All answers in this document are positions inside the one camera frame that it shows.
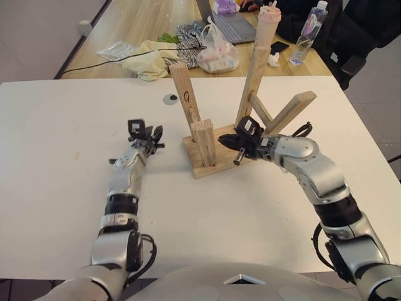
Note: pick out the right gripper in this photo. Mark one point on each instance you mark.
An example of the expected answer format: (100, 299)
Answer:
(252, 147)

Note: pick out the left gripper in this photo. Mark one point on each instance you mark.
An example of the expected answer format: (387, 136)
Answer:
(146, 145)

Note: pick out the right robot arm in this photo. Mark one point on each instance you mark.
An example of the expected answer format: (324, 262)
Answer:
(326, 175)

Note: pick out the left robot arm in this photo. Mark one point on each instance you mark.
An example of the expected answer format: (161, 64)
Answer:
(120, 188)

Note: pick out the wooden seat board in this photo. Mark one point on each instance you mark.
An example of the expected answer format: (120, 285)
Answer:
(225, 156)

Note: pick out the wooden cross bar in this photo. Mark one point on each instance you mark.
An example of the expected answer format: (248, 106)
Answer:
(260, 109)

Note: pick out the wooden leg with pen mark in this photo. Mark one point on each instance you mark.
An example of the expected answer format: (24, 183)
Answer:
(185, 94)

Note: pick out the short wooden leg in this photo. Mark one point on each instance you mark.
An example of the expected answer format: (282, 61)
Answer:
(204, 141)

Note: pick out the tall wooden leg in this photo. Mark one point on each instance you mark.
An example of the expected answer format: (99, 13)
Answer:
(254, 78)

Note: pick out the pale yellow cloth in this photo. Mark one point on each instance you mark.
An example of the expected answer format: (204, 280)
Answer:
(147, 62)

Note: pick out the crumpled white tissue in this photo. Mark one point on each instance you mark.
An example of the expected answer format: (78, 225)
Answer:
(274, 60)

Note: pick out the clear plastic wrapper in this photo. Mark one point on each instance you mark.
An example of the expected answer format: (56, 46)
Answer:
(116, 51)

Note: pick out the zebra striped cloth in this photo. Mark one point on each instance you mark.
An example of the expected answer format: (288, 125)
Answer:
(188, 44)

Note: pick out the green cloth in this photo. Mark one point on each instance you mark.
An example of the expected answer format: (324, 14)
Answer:
(167, 38)

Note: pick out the clear plastic bag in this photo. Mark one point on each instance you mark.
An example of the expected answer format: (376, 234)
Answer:
(217, 53)

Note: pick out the black phone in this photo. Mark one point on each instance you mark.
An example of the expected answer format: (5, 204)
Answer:
(279, 47)

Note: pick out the pink drink cup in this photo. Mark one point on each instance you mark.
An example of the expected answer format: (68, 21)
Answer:
(267, 26)

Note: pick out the grey laptop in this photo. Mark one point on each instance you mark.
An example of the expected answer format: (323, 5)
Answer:
(232, 26)

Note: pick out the clear plastic bottle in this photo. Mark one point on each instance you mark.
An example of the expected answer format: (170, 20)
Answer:
(308, 31)

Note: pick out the person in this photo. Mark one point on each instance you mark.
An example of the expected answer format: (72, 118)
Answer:
(291, 22)

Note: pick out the robot body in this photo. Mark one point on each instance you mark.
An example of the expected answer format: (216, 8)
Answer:
(238, 282)

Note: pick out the tissue pack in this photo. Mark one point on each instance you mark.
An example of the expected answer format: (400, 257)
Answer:
(226, 6)

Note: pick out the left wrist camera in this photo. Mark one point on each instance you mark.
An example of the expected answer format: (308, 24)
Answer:
(137, 127)

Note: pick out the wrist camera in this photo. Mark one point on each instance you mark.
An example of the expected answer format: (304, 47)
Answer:
(248, 125)
(137, 127)

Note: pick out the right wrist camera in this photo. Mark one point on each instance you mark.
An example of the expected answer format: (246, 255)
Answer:
(248, 125)

